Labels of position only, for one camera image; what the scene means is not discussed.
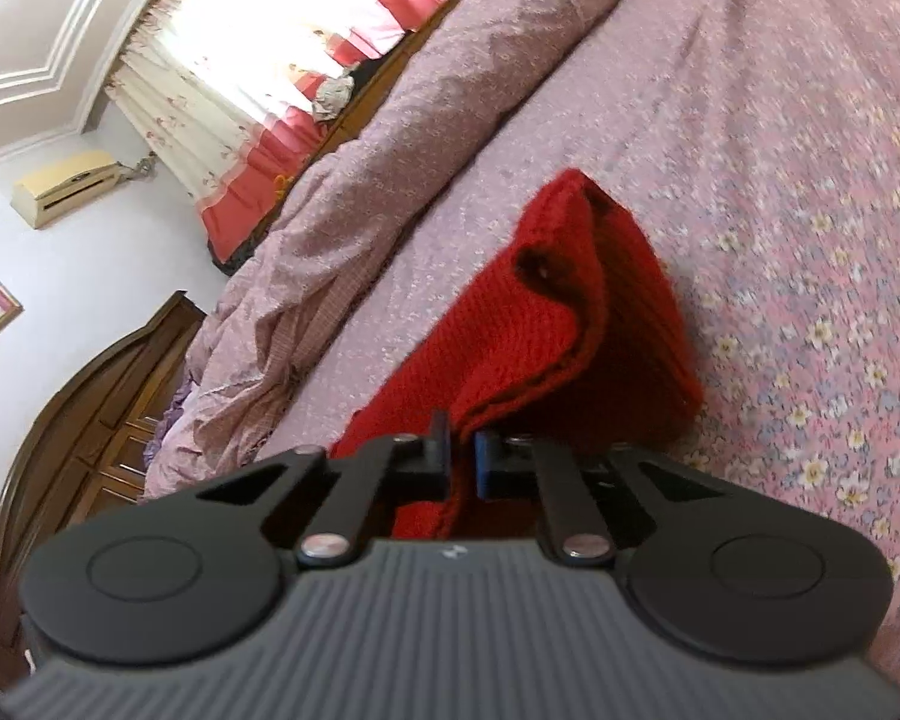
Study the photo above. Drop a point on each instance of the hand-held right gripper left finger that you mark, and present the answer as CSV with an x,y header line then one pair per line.
x,y
439,457

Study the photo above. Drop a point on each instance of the cream air conditioner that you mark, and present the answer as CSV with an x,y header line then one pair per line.
x,y
64,187

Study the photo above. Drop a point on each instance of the purple floral bed sheet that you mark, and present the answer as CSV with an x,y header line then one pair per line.
x,y
757,165

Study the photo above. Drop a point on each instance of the dark wooden headboard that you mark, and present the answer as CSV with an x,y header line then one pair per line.
x,y
82,450

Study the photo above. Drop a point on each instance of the crumpled grey cloth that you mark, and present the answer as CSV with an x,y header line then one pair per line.
x,y
334,96

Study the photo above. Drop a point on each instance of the wooden window sill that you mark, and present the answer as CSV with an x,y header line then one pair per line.
x,y
360,112

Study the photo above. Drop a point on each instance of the purple crumpled quilt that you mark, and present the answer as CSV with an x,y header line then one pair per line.
x,y
420,127

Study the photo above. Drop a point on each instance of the red knitted sweater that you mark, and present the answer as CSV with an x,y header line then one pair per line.
x,y
540,330

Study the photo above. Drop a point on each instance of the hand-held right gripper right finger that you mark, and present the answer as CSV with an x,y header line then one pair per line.
x,y
486,465

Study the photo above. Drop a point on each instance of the floral white red curtain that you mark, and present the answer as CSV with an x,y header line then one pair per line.
x,y
232,112

